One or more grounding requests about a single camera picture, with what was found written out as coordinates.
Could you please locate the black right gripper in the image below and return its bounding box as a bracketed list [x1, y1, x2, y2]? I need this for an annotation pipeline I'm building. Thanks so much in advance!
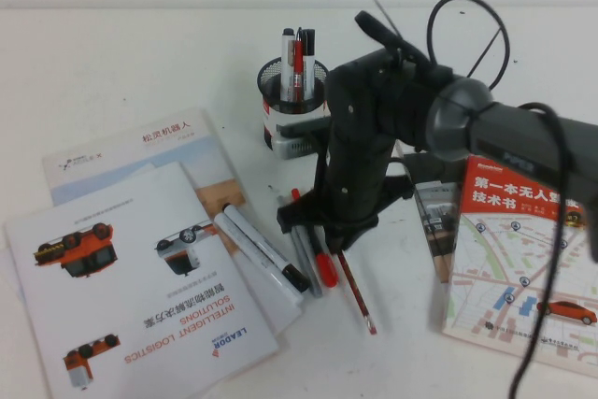
[277, 50, 415, 251]

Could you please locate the dark red pencil with eraser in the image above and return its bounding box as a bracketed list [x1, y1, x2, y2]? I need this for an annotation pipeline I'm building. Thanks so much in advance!
[335, 249, 378, 336]

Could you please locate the red and black pen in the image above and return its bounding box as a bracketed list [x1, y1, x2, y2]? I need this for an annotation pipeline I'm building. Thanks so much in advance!
[290, 187, 339, 289]

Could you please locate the grey pen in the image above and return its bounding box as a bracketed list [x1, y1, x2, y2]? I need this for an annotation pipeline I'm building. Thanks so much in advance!
[278, 192, 324, 299]

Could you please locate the black mesh pen holder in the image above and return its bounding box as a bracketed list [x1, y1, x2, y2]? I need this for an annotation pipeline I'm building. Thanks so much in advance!
[256, 56, 331, 152]

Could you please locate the red pen with label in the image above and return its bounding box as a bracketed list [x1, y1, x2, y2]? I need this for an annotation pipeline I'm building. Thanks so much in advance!
[292, 27, 305, 102]

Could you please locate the white marker with black cap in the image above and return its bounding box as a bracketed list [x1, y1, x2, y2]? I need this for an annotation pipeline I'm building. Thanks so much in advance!
[222, 203, 313, 293]
[301, 28, 317, 102]

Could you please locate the AgileX brochure with grey photo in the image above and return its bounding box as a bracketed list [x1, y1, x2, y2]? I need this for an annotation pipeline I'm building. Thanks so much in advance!
[394, 139, 466, 285]

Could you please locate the red book with map cover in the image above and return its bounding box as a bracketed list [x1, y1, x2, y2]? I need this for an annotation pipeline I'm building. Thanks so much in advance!
[440, 154, 598, 365]

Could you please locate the white marker with grey cap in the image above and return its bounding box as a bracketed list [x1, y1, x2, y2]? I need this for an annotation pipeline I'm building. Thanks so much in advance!
[280, 28, 296, 102]

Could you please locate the white Leador logistics brochure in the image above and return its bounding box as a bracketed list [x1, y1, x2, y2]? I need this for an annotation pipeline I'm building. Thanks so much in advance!
[3, 160, 280, 399]

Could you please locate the AgileX brochure with wood photo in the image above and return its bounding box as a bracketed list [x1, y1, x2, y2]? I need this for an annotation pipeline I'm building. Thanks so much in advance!
[41, 107, 303, 337]

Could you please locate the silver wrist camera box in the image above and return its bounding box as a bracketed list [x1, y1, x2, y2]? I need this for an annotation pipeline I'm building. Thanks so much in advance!
[274, 116, 331, 161]

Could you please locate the thick black cable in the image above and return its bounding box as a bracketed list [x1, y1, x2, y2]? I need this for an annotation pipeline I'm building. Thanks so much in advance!
[508, 102, 583, 399]

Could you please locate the thin black looped cable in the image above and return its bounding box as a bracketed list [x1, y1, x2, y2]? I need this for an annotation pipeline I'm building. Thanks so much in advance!
[353, 0, 511, 92]

